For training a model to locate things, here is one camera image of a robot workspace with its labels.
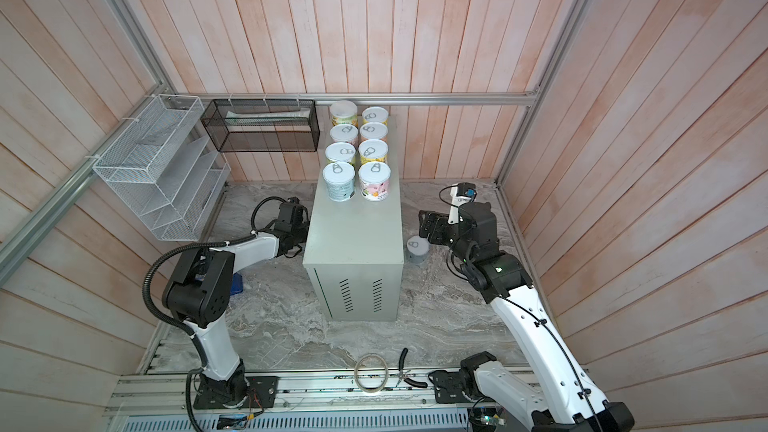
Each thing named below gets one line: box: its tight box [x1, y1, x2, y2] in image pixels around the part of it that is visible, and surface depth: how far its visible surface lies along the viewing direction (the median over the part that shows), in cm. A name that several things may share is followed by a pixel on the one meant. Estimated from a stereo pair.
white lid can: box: [358, 161, 392, 202], surface depth 69 cm
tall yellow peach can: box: [330, 100, 358, 128], surface depth 81 cm
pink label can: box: [359, 122, 388, 143], surface depth 79 cm
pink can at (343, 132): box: [330, 124, 359, 142], surface depth 78 cm
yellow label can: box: [362, 106, 389, 126], surface depth 83 cm
